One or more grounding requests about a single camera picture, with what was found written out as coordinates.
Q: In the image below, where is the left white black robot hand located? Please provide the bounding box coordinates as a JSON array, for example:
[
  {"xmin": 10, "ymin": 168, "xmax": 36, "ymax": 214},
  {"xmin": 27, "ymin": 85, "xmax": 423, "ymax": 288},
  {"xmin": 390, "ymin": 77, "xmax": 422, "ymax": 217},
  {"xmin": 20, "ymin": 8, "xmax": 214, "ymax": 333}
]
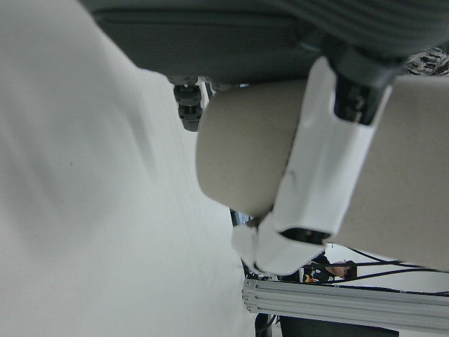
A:
[{"xmin": 79, "ymin": 0, "xmax": 449, "ymax": 277}]

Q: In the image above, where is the small beige paper cup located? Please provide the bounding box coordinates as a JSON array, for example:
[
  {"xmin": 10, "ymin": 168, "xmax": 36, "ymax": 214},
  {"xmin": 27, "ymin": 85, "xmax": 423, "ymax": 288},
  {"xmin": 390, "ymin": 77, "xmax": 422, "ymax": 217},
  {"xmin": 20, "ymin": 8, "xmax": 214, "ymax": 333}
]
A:
[{"xmin": 195, "ymin": 73, "xmax": 449, "ymax": 273}]

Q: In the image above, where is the person in black jacket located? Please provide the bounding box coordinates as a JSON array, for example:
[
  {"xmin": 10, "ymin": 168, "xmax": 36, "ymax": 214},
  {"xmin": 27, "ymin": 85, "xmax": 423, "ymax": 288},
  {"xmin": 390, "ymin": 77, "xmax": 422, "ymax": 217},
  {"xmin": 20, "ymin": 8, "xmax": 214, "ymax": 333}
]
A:
[{"xmin": 300, "ymin": 251, "xmax": 358, "ymax": 284}]

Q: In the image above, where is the aluminium profile rail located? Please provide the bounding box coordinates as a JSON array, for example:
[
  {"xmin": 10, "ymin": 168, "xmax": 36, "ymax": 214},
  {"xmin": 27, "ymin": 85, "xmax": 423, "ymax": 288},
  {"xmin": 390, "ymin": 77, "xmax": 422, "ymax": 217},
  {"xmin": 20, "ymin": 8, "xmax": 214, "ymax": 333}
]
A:
[{"xmin": 241, "ymin": 279, "xmax": 449, "ymax": 331}]

